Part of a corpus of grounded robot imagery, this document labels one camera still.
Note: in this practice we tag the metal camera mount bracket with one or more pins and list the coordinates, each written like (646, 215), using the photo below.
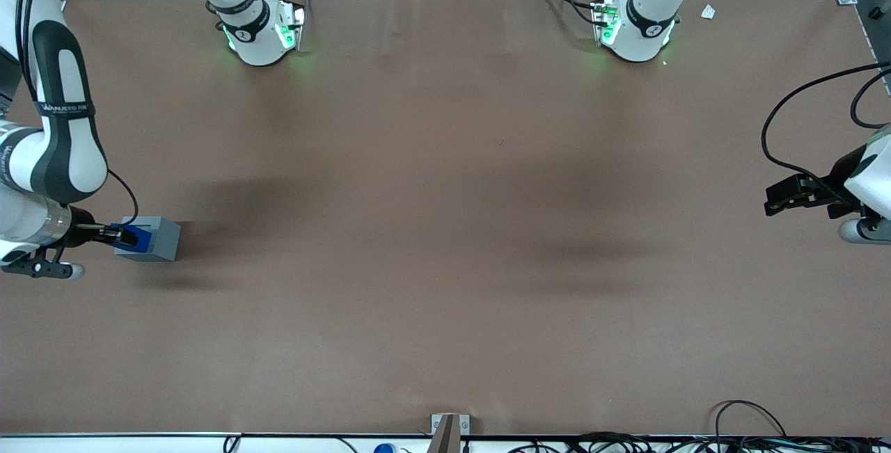
(445, 435)

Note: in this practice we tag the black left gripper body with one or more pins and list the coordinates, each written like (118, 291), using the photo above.
(833, 186)

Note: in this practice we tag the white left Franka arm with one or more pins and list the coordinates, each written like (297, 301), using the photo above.
(644, 28)

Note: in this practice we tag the blue plastic part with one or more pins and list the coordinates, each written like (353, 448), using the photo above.
(143, 239)

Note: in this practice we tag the gray square base block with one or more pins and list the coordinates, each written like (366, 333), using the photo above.
(166, 241)

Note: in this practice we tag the brown table cover sheet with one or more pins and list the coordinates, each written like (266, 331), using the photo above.
(445, 230)

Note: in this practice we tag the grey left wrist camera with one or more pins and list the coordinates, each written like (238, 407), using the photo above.
(860, 230)

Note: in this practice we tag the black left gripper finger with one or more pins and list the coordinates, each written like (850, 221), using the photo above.
(786, 190)
(783, 207)

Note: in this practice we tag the white paper scrap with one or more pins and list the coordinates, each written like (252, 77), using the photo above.
(708, 12)

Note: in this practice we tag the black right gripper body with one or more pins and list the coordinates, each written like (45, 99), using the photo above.
(82, 220)

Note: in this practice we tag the blue round cap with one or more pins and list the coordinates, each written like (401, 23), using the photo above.
(384, 449)

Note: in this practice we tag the small black block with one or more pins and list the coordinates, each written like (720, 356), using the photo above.
(877, 13)

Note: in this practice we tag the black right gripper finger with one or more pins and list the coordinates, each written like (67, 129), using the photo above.
(111, 240)
(111, 230)

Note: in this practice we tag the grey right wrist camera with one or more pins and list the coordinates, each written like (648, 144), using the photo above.
(42, 269)

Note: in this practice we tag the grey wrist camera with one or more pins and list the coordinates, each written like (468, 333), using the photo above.
(860, 230)
(42, 269)

